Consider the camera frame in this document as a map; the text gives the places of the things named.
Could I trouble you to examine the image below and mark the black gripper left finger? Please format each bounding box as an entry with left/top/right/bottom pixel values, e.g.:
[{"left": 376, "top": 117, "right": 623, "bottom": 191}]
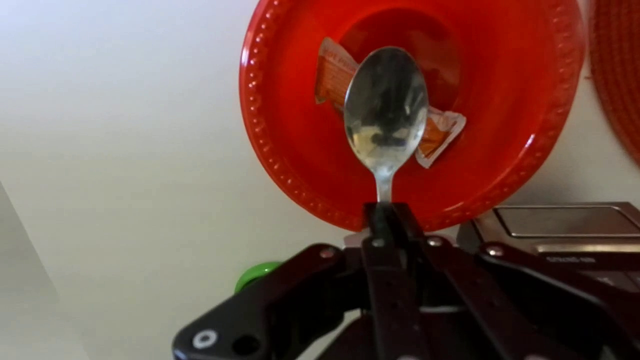
[{"left": 171, "top": 205, "right": 398, "bottom": 360}]

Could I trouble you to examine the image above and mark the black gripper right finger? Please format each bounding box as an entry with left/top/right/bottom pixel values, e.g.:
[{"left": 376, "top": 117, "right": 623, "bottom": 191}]
[{"left": 387, "top": 205, "right": 640, "bottom": 360}]

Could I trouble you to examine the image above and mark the silver metal spoon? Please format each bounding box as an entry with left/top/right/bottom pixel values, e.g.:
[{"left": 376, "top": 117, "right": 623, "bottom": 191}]
[{"left": 344, "top": 46, "right": 428, "bottom": 203}]

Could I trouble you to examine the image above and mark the red plastic bowl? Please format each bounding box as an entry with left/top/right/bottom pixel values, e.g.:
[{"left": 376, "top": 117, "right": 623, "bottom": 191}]
[{"left": 237, "top": 0, "right": 584, "bottom": 230}]

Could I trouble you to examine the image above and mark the green plastic object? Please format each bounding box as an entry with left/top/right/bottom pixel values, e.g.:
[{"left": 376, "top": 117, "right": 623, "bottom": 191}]
[{"left": 234, "top": 261, "right": 279, "bottom": 293}]

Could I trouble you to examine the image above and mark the orange snack packet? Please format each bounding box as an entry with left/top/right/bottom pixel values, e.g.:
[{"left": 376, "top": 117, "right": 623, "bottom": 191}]
[{"left": 314, "top": 39, "right": 466, "bottom": 168}]

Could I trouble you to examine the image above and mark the round red woven placemat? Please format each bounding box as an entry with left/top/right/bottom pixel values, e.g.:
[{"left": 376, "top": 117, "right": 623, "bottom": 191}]
[{"left": 590, "top": 0, "right": 640, "bottom": 164}]

